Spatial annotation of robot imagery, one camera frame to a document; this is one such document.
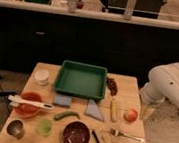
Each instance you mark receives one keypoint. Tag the silver fork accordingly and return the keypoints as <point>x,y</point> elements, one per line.
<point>119,133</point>

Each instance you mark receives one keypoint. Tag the red apple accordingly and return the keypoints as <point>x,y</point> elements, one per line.
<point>131,115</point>

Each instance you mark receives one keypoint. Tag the orange plastic bowl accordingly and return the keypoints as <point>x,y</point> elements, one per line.
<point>27,110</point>

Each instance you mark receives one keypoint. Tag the white paper cup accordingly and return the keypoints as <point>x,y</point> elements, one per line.
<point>41,76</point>

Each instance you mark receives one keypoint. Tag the green plastic cup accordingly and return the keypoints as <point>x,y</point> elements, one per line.
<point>44,127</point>

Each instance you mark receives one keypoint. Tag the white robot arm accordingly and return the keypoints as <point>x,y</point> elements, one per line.
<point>163,83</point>

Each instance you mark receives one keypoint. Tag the black handled brush block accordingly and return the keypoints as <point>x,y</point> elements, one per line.
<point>101,136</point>

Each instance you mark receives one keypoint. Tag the blue sponge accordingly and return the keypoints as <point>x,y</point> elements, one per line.
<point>61,100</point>

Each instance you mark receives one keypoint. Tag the small metal cup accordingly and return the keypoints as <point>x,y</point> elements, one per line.
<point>16,129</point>

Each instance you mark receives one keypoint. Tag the dark purple bowl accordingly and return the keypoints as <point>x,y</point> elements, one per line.
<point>76,132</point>

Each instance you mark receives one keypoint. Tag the dark red grapes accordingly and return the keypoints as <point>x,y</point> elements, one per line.
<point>111,84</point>

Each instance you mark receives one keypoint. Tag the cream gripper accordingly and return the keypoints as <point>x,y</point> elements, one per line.
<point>146,111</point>

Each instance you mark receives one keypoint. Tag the green pepper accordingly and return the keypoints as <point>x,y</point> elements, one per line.
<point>62,115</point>

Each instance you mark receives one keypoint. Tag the green plastic tray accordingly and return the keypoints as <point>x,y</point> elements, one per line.
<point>81,80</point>

